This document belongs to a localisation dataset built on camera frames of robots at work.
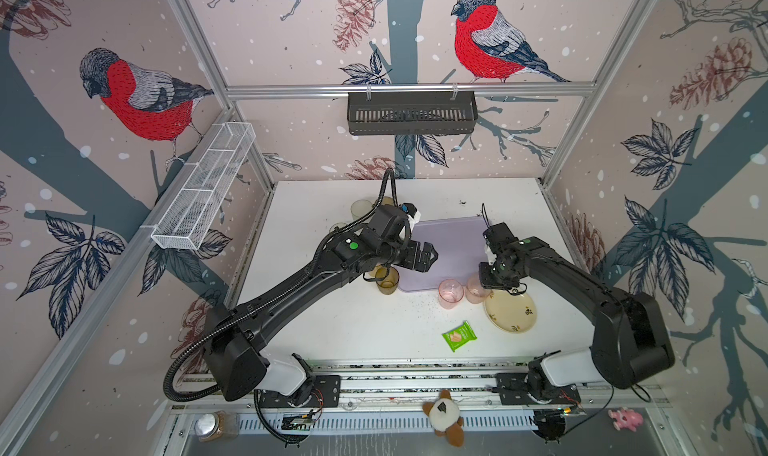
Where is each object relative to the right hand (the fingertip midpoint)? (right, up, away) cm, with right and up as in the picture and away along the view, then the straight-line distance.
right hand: (484, 285), depth 86 cm
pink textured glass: (-1, -2, +2) cm, 3 cm away
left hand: (-19, +12, -15) cm, 27 cm away
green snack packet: (-9, -13, -5) cm, 16 cm away
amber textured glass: (-31, +4, +2) cm, 31 cm away
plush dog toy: (-15, -26, -18) cm, 35 cm away
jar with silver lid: (-64, -23, -25) cm, 73 cm away
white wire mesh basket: (-77, +21, -15) cm, 81 cm away
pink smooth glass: (-9, -3, +4) cm, 11 cm away
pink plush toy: (+27, -26, -19) cm, 42 cm away
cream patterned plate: (+9, -8, -1) cm, 12 cm away
